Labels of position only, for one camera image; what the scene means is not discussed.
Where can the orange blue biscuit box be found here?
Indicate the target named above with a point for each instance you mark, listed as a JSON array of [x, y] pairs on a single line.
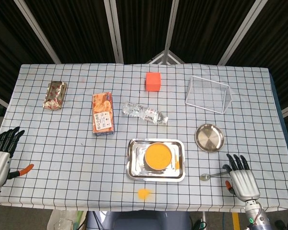
[[103, 112]]

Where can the white triangular frame foot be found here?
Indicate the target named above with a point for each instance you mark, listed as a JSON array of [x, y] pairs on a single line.
[[158, 57]]

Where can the gold foil snack packet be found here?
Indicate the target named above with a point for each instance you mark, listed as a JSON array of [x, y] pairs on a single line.
[[54, 95]]

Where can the rectangular steel tray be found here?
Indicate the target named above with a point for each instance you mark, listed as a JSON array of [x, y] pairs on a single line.
[[136, 165]]

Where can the metal spoon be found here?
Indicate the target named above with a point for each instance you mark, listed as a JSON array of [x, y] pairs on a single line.
[[204, 177]]

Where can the orange powder pile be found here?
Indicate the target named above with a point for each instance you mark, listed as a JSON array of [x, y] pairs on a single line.
[[144, 193]]

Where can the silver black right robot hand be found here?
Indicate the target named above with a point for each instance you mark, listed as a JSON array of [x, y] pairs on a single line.
[[244, 184]]

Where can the white black checked tablecloth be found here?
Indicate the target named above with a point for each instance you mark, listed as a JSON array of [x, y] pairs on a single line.
[[62, 155]]

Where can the black white-framed folding screen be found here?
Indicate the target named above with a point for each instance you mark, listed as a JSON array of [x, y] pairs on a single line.
[[81, 28]]

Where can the clear plastic container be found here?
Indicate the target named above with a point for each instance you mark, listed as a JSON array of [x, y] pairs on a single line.
[[207, 94]]

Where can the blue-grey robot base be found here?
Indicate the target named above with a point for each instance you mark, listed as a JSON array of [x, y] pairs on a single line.
[[139, 221]]

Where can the clear plastic water bottle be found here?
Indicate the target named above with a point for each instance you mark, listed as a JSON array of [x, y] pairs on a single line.
[[144, 112]]

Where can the clear plastic bag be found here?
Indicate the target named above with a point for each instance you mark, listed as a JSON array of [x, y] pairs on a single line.
[[60, 221]]

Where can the round steel plate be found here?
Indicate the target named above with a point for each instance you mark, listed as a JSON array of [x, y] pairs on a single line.
[[209, 137]]

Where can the orange cube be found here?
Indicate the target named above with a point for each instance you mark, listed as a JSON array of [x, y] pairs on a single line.
[[153, 81]]

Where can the orange bowl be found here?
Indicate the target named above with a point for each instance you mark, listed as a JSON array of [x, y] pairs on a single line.
[[158, 155]]

